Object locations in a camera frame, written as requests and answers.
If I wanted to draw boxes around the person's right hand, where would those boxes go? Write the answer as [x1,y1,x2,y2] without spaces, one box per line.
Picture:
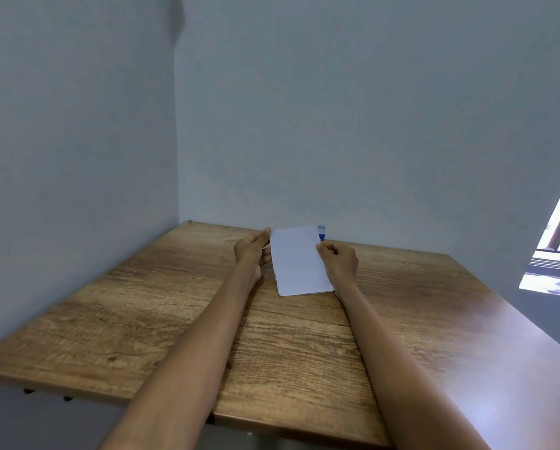
[316,239,359,298]

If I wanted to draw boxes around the person's left hand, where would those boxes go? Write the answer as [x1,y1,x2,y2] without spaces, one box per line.
[233,227,273,283]

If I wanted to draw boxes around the white paper sheet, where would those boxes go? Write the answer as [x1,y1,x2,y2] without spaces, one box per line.
[269,225,335,297]

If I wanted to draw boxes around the person's left forearm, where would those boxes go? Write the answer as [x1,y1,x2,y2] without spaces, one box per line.
[99,269,262,450]

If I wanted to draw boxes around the person's right forearm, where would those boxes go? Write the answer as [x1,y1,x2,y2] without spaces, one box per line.
[334,282,492,450]

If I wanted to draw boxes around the window with brown frame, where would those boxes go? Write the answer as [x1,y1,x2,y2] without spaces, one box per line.
[518,154,560,297]

